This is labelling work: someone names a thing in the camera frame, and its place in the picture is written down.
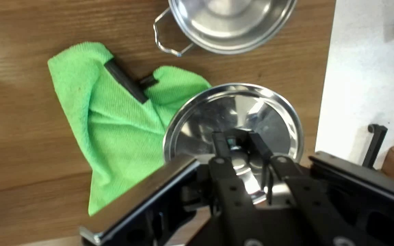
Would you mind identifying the black bent handle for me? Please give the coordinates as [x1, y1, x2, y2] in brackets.
[361, 123, 388, 170]

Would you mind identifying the green microfiber cloth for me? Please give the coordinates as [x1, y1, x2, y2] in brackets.
[46, 41, 213, 218]

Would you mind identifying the silver pot with wire handles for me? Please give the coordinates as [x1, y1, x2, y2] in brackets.
[152, 0, 299, 59]

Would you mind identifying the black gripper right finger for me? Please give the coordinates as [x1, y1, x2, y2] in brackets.
[249, 132, 360, 246]

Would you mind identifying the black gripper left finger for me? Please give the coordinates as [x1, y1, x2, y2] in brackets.
[206, 132, 273, 246]

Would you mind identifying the silver pot lid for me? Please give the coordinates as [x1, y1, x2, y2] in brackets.
[161, 82, 305, 208]

